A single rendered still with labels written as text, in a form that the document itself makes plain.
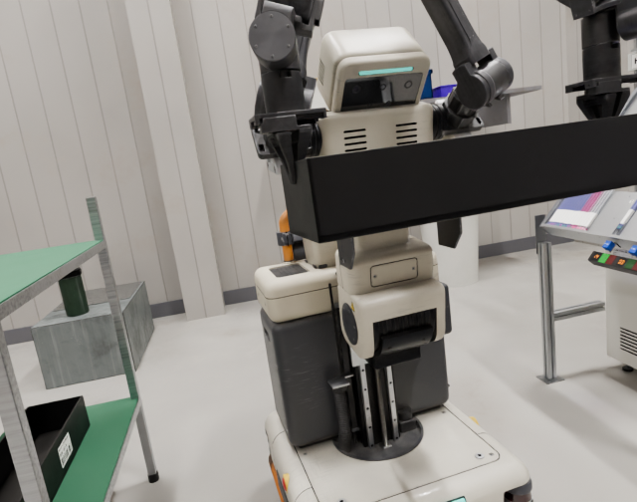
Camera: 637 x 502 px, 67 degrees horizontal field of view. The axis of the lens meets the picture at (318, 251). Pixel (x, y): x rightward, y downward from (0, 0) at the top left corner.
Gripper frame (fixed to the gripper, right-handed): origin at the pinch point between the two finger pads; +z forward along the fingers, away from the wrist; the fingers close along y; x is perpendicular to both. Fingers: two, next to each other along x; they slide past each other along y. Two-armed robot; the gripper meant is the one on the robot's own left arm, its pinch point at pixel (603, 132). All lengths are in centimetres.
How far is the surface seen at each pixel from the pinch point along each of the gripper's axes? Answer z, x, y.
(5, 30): -128, 346, -171
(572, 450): 110, 57, 42
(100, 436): 73, 88, -112
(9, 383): 28, 23, -108
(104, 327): 75, 231, -131
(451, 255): 82, 251, 116
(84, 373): 100, 233, -148
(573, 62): -57, 297, 285
